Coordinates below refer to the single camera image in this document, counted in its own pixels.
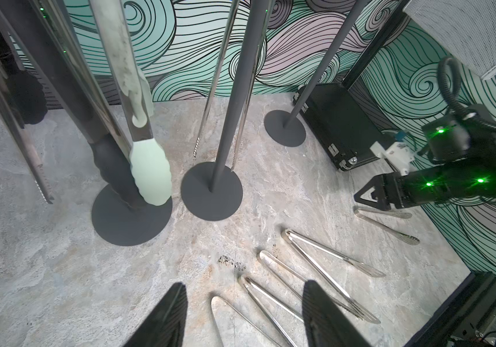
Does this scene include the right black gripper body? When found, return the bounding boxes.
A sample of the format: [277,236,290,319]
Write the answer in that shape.
[384,162,496,208]

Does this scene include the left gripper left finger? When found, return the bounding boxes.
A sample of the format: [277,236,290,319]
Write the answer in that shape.
[124,282,188,347]

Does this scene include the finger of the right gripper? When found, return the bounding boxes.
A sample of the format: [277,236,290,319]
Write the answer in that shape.
[354,174,389,211]

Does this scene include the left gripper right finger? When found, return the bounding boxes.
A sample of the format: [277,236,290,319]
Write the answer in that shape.
[302,280,370,347]

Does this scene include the clear metal tongs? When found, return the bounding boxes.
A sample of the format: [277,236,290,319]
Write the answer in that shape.
[353,206,420,246]

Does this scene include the dark utensil rack stand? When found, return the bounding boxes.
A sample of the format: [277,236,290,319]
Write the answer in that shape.
[264,0,369,147]
[181,1,273,221]
[0,1,173,246]

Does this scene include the green metal tongs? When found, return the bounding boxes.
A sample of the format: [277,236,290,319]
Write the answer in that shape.
[90,1,172,206]

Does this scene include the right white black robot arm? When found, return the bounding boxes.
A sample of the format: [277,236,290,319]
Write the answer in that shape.
[354,56,496,211]

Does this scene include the black tray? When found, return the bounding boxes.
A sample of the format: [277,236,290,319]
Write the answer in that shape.
[300,83,395,171]

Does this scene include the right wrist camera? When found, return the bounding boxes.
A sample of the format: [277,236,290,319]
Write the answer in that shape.
[370,130,417,176]

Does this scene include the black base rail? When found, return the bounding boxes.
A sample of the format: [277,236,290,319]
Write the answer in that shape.
[406,272,496,346]

